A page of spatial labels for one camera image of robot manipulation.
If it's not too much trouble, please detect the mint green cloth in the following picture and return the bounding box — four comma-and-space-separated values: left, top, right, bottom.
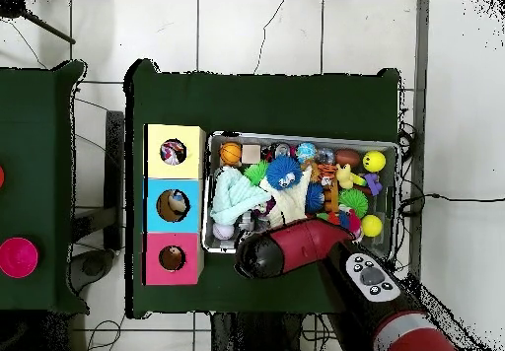
209, 167, 273, 226

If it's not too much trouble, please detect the cream yellow cloth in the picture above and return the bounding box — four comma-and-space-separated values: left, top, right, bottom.
263, 165, 317, 228

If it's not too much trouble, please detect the colourful polka dot cloth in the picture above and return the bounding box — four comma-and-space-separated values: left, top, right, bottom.
161, 138, 189, 167

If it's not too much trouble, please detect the wooden box with three holes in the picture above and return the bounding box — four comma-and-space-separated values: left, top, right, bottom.
142, 123, 209, 288

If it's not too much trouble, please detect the clear mesh bin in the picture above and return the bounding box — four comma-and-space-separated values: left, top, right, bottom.
201, 132, 398, 262

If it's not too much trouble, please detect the green fuzzy toy with eyes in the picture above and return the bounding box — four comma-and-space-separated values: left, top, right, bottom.
244, 161, 269, 185

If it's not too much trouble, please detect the small wooden cube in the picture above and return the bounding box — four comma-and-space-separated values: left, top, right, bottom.
241, 144, 262, 166

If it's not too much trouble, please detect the blue spiky ball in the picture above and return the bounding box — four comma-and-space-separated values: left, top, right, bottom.
304, 183, 326, 214
265, 156, 304, 190

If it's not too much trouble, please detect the small orange basketball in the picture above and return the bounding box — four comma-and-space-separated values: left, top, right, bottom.
219, 142, 244, 168

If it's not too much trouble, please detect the globe print ball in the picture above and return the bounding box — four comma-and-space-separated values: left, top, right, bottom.
295, 141, 318, 164

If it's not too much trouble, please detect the green spiky ball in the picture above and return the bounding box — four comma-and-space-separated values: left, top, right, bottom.
338, 188, 370, 219

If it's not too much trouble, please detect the yellow smiley ball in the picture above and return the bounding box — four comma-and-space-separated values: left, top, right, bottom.
362, 149, 388, 174

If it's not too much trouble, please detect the plain yellow ball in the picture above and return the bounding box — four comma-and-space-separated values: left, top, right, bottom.
360, 214, 385, 239

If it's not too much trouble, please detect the side table with green cloth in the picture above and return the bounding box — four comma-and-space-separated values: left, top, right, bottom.
0, 60, 88, 315

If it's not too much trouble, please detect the pink disc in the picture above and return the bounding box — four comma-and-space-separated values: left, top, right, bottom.
0, 237, 40, 280

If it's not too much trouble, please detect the black tripod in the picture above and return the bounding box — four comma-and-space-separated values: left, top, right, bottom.
0, 0, 78, 46

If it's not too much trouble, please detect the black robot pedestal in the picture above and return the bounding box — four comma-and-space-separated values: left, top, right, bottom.
211, 311, 332, 351

